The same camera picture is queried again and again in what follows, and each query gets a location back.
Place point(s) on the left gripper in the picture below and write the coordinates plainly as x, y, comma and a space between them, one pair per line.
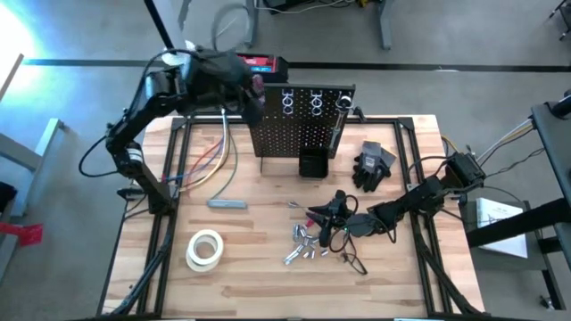
218, 80

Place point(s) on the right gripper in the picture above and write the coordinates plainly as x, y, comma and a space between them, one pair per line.
352, 218

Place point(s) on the grey metal utility knife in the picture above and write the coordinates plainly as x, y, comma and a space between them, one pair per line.
227, 203

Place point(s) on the cream masking tape roll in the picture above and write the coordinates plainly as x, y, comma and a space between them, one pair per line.
192, 254

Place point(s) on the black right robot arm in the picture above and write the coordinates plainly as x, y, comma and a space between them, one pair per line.
424, 194

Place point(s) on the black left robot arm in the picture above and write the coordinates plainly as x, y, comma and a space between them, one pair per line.
143, 102

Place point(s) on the black perforated pegboard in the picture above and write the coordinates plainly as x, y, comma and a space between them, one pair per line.
290, 129

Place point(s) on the clear black safety glasses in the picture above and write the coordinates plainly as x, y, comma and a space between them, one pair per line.
344, 257

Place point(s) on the red black toolbox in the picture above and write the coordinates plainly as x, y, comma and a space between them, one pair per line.
267, 64

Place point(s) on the black plastic pegboard bin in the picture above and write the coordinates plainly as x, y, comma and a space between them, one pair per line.
313, 162

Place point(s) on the grey desk leg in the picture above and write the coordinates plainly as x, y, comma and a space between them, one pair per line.
384, 22
251, 22

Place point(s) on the small metal plate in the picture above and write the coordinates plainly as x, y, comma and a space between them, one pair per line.
412, 186

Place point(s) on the white booklet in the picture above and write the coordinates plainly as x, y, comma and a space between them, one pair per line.
499, 227

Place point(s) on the grey bench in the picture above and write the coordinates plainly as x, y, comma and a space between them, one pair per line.
31, 151

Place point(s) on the black side table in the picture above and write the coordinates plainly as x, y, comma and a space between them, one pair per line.
553, 129

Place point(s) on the wooden plank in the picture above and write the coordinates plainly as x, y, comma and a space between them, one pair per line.
11, 76

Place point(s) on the red sheet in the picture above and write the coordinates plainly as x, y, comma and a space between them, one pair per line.
22, 234

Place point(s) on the black office chair base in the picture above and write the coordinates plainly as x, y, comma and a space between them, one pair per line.
563, 18

